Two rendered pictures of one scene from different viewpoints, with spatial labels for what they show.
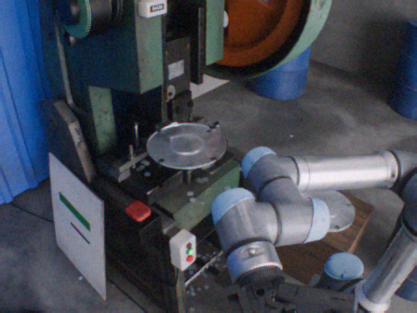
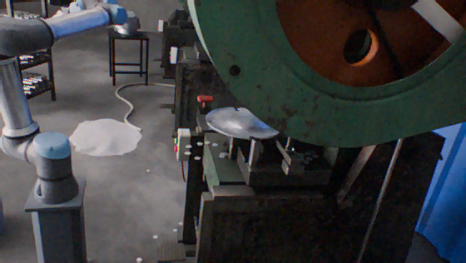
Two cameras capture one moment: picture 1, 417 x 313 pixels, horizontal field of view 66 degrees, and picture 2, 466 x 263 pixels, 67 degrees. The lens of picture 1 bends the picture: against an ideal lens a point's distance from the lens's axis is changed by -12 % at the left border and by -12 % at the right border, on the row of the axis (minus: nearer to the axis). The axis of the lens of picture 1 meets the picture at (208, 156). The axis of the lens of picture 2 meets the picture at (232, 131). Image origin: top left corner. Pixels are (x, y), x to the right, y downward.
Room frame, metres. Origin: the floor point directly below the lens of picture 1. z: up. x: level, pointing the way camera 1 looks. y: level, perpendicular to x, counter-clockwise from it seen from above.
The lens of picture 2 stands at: (1.79, -0.93, 1.28)
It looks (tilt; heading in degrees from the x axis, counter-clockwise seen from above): 24 degrees down; 126
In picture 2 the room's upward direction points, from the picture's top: 7 degrees clockwise
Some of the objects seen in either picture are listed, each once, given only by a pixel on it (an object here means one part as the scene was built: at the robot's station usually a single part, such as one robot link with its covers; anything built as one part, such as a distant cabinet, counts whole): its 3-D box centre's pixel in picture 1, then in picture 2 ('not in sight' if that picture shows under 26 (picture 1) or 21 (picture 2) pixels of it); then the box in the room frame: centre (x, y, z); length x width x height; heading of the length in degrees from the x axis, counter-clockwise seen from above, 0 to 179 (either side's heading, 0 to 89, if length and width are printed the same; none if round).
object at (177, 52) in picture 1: (167, 74); not in sight; (1.15, 0.15, 1.04); 0.17 x 0.15 x 0.30; 51
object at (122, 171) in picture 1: (129, 156); not in sight; (1.05, 0.29, 0.76); 0.17 x 0.06 x 0.10; 141
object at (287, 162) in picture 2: (192, 121); (289, 150); (1.31, 0.07, 0.76); 0.17 x 0.06 x 0.10; 141
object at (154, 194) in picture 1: (164, 155); (271, 147); (1.18, 0.18, 0.68); 0.45 x 0.30 x 0.06; 141
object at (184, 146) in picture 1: (186, 143); (244, 121); (1.10, 0.08, 0.78); 0.29 x 0.29 x 0.01
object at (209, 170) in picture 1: (196, 164); (230, 137); (1.07, 0.04, 0.72); 0.25 x 0.14 x 0.14; 51
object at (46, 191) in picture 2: not in sight; (56, 181); (0.63, -0.42, 0.50); 0.15 x 0.15 x 0.10
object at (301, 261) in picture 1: (317, 234); not in sight; (1.20, -0.57, 0.18); 0.40 x 0.38 x 0.35; 50
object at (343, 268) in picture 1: (342, 276); (52, 153); (0.63, -0.42, 0.62); 0.13 x 0.12 x 0.14; 16
